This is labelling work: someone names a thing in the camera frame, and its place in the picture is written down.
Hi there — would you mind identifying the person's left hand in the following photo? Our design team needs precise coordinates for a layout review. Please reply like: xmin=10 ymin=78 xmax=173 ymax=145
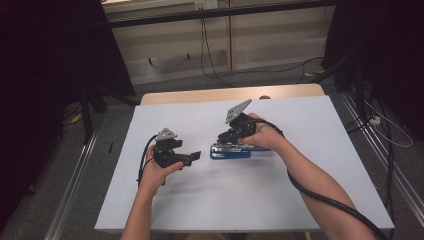
xmin=138 ymin=144 xmax=185 ymax=198

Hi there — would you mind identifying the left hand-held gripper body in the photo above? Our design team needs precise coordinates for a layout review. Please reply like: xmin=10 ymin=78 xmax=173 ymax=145
xmin=153 ymin=127 xmax=194 ymax=169

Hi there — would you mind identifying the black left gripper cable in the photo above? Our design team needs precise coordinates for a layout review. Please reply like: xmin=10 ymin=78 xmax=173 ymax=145
xmin=136 ymin=134 xmax=159 ymax=188

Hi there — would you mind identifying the black floor cable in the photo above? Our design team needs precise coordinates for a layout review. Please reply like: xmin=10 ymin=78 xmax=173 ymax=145
xmin=344 ymin=98 xmax=398 ymax=240

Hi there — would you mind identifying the black curtain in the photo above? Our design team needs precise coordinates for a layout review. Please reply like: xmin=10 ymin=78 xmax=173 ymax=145
xmin=0 ymin=0 xmax=136 ymax=232
xmin=321 ymin=0 xmax=424 ymax=141

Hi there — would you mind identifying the person's right hand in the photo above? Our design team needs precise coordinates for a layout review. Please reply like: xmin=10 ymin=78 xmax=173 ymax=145
xmin=238 ymin=112 xmax=288 ymax=153

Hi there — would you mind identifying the aluminium floor rail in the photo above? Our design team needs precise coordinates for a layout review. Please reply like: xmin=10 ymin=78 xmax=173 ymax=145
xmin=43 ymin=128 xmax=101 ymax=240
xmin=338 ymin=92 xmax=424 ymax=219

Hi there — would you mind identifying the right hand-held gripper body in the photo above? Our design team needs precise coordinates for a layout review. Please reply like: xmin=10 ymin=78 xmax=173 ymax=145
xmin=225 ymin=98 xmax=258 ymax=143

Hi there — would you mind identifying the blue stapler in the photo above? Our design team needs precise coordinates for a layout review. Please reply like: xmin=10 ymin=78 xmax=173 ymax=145
xmin=209 ymin=142 xmax=273 ymax=161

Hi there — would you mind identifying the wooden table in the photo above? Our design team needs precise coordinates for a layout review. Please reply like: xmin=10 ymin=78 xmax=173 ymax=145
xmin=139 ymin=83 xmax=326 ymax=106

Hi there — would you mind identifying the white table board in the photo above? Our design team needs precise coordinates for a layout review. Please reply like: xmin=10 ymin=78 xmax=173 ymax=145
xmin=94 ymin=95 xmax=395 ymax=233

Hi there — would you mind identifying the white wall socket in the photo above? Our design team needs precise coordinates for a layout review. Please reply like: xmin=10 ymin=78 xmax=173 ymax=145
xmin=194 ymin=0 xmax=220 ymax=11

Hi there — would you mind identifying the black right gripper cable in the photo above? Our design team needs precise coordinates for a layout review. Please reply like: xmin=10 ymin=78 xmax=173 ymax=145
xmin=248 ymin=118 xmax=389 ymax=240

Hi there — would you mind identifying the black horizontal bar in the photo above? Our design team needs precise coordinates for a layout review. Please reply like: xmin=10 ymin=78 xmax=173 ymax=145
xmin=106 ymin=0 xmax=336 ymax=30

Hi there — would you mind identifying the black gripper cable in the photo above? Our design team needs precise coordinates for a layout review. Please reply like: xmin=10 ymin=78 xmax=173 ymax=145
xmin=136 ymin=134 xmax=159 ymax=188
xmin=248 ymin=118 xmax=389 ymax=240

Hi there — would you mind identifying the black wall cable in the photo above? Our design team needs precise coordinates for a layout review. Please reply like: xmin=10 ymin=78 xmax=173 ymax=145
xmin=202 ymin=16 xmax=235 ymax=88
xmin=199 ymin=9 xmax=326 ymax=81

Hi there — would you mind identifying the white floor cable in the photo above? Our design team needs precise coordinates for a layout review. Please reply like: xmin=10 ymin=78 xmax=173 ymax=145
xmin=364 ymin=99 xmax=414 ymax=149

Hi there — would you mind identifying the black stand leg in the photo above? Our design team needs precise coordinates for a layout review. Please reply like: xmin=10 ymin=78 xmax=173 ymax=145
xmin=312 ymin=54 xmax=352 ymax=85
xmin=79 ymin=89 xmax=108 ymax=145

